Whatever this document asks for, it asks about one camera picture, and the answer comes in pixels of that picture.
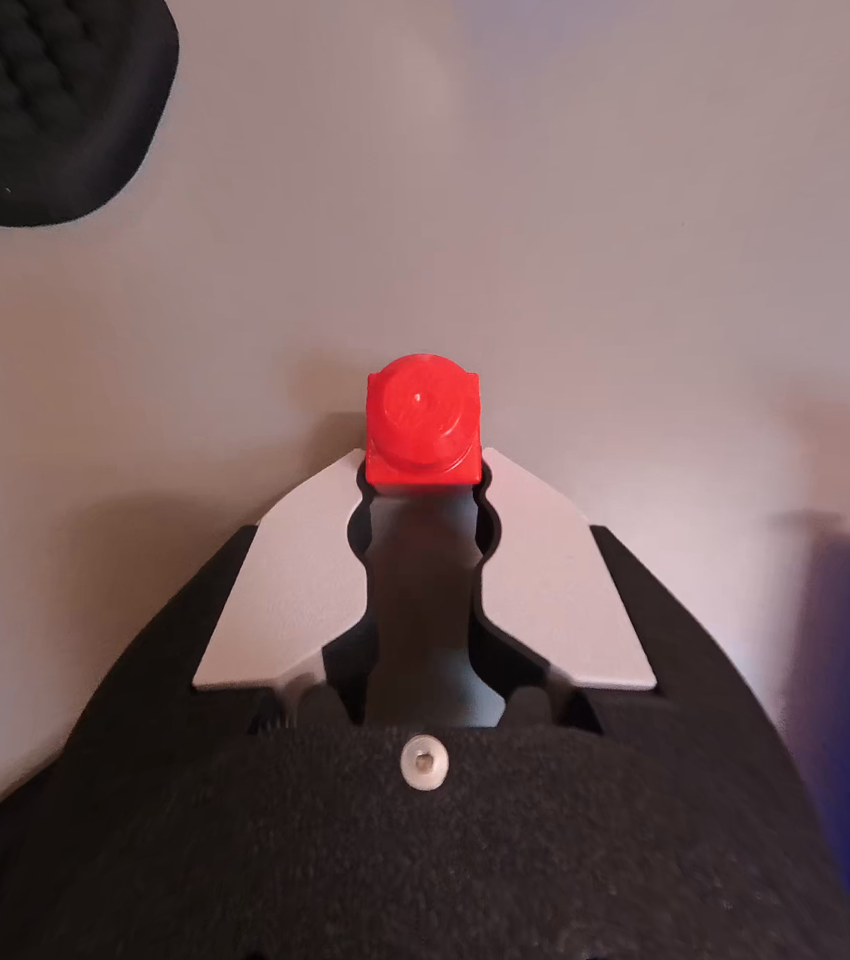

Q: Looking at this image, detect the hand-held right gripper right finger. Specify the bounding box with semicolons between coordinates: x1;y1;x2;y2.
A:
468;447;658;721

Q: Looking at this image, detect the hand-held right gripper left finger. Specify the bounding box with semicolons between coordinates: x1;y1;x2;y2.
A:
191;447;382;725

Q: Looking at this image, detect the red mega block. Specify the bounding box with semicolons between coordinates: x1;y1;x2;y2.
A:
365;354;483;490

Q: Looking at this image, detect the black textured pad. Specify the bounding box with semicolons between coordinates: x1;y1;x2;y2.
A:
0;0;180;228

